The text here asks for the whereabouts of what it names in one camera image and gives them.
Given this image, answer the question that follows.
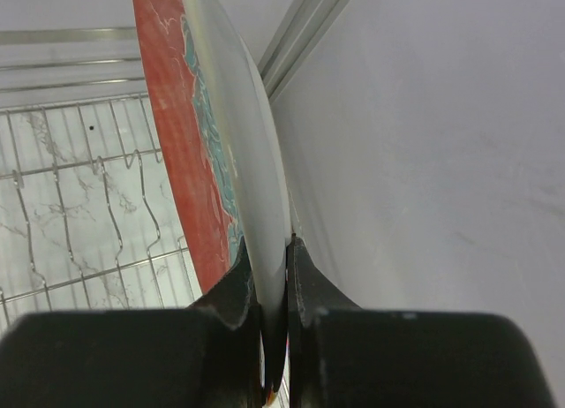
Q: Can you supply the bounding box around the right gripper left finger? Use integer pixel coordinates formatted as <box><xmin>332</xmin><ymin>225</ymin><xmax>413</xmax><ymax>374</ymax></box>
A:
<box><xmin>191</xmin><ymin>240</ymin><xmax>262</xmax><ymax>407</ymax></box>

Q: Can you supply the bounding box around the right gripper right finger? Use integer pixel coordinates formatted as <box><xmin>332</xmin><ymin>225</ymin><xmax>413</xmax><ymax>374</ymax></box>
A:
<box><xmin>287</xmin><ymin>236</ymin><xmax>366</xmax><ymax>407</ymax></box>

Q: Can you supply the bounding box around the red and teal plate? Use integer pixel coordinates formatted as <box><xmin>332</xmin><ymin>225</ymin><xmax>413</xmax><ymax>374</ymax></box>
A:
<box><xmin>132</xmin><ymin>0</ymin><xmax>292</xmax><ymax>399</ymax></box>

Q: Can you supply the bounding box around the metal wire dish rack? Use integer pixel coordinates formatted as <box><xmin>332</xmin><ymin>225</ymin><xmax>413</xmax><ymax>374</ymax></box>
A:
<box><xmin>0</xmin><ymin>26</ymin><xmax>292</xmax><ymax>408</ymax></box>

